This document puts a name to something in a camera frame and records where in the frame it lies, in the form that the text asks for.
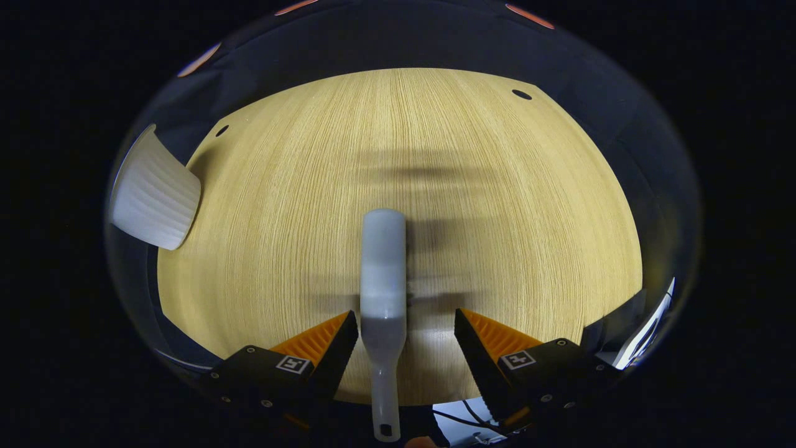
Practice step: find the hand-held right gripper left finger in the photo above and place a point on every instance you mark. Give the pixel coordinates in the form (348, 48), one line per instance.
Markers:
(339, 354)

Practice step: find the white ribbed garbage bin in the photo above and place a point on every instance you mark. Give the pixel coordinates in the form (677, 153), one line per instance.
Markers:
(155, 193)

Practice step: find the small grey broom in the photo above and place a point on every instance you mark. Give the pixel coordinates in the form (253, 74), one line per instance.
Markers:
(384, 267)

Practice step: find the white panel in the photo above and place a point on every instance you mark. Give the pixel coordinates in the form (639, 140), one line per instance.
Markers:
(647, 333)

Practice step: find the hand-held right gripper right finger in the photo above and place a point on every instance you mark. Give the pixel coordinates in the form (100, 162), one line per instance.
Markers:
(474, 358)

